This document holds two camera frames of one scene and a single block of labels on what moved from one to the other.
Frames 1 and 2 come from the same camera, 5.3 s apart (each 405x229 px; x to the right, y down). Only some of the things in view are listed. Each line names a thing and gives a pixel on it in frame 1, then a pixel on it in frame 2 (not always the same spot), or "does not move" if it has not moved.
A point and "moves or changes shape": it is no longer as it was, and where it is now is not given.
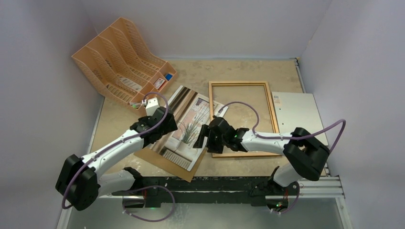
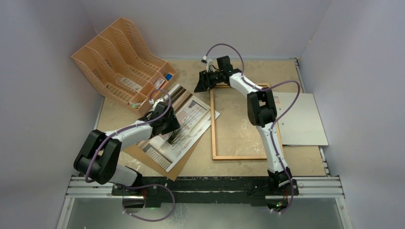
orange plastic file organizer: (119, 63) does not move
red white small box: (159, 83) does not move
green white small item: (135, 105) does not move
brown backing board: (151, 155) -> (136, 152)
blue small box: (168, 76) does not move
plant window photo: (191, 111) moves or changes shape
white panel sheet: (297, 110) does not move
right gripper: (207, 139) -> (206, 80)
